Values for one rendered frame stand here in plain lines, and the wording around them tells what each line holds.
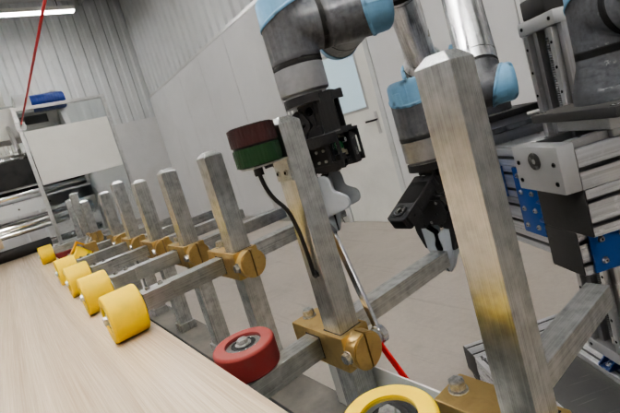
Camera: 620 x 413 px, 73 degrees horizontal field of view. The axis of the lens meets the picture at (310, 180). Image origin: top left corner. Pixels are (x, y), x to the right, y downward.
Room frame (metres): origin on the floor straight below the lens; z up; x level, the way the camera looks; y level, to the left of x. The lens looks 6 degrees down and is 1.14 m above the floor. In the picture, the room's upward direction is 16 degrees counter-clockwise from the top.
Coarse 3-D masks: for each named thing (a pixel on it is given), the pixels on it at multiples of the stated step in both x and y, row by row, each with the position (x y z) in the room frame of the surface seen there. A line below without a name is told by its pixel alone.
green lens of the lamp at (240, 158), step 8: (264, 144) 0.50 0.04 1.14; (272, 144) 0.50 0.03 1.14; (232, 152) 0.51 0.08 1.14; (240, 152) 0.50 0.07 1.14; (248, 152) 0.50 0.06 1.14; (256, 152) 0.49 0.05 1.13; (264, 152) 0.50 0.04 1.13; (272, 152) 0.50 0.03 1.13; (280, 152) 0.52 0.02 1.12; (240, 160) 0.50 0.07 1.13; (248, 160) 0.50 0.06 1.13; (256, 160) 0.49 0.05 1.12; (264, 160) 0.50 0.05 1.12; (240, 168) 0.51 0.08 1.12
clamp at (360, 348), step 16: (304, 320) 0.60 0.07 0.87; (320, 320) 0.59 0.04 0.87; (320, 336) 0.55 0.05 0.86; (336, 336) 0.53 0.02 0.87; (352, 336) 0.52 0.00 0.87; (368, 336) 0.52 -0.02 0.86; (336, 352) 0.53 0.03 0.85; (352, 352) 0.51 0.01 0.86; (368, 352) 0.52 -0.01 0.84; (352, 368) 0.52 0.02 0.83; (368, 368) 0.51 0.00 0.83
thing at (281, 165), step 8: (264, 120) 0.51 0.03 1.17; (256, 144) 0.50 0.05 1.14; (272, 160) 0.50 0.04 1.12; (280, 160) 0.54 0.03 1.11; (288, 160) 0.53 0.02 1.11; (248, 168) 0.50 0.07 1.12; (256, 168) 0.50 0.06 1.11; (280, 168) 0.54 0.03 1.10; (288, 168) 0.53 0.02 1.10; (256, 176) 0.52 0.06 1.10; (280, 176) 0.55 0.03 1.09; (288, 176) 0.53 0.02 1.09; (264, 184) 0.52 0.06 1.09; (288, 208) 0.53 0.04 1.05; (296, 224) 0.53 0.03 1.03; (304, 248) 0.53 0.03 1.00; (312, 264) 0.53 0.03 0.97; (312, 272) 0.53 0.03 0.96
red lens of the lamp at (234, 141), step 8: (272, 120) 0.52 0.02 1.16; (240, 128) 0.50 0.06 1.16; (248, 128) 0.49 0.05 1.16; (256, 128) 0.50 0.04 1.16; (264, 128) 0.50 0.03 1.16; (272, 128) 0.51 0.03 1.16; (232, 136) 0.50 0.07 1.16; (240, 136) 0.50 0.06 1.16; (248, 136) 0.49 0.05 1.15; (256, 136) 0.50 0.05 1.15; (264, 136) 0.50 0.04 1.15; (272, 136) 0.51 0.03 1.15; (232, 144) 0.51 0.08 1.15; (240, 144) 0.50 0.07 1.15; (248, 144) 0.49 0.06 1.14
